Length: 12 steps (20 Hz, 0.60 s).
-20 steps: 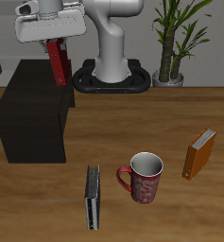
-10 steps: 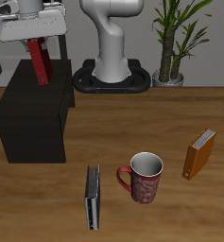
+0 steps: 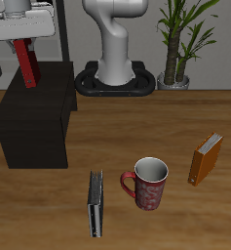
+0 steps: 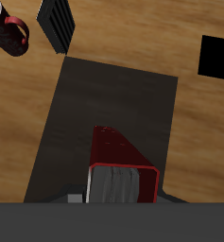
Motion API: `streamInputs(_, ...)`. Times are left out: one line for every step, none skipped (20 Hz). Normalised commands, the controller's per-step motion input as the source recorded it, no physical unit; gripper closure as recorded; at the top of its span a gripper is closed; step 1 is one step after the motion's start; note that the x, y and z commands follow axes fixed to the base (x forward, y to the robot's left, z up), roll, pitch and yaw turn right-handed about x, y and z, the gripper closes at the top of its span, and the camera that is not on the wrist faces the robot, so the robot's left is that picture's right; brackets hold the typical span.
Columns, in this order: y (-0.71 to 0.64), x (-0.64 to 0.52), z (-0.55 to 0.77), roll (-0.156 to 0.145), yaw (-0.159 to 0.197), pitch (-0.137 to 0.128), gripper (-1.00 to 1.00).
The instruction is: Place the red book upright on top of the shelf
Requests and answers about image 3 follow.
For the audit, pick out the green pot plant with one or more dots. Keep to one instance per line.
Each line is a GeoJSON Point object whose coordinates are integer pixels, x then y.
{"type": "Point", "coordinates": [173, 49]}

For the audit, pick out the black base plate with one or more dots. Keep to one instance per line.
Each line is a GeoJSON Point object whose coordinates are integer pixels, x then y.
{"type": "Point", "coordinates": [87, 87]}

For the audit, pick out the black vertical post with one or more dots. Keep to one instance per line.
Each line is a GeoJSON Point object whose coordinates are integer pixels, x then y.
{"type": "Point", "coordinates": [63, 29]}

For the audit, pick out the dark wooden cabinet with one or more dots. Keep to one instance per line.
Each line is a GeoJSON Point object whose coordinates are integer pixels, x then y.
{"type": "Point", "coordinates": [32, 123]}

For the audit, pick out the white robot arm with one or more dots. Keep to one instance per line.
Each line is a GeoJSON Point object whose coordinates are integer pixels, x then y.
{"type": "Point", "coordinates": [115, 49]}

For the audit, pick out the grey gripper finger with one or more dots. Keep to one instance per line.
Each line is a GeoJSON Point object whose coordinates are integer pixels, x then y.
{"type": "Point", "coordinates": [31, 46]}
{"type": "Point", "coordinates": [10, 45]}

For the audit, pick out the red book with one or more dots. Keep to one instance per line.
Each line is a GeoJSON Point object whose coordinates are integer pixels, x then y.
{"type": "Point", "coordinates": [28, 66]}

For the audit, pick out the red patterned mug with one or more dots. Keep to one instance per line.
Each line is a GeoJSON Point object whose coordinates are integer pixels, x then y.
{"type": "Point", "coordinates": [149, 190]}

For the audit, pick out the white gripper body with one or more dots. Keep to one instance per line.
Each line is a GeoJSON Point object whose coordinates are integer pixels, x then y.
{"type": "Point", "coordinates": [26, 27]}

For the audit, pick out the orange book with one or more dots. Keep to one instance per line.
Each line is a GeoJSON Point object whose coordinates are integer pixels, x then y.
{"type": "Point", "coordinates": [204, 162]}

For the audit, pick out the black book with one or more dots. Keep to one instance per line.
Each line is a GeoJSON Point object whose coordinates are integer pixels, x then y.
{"type": "Point", "coordinates": [96, 205]}

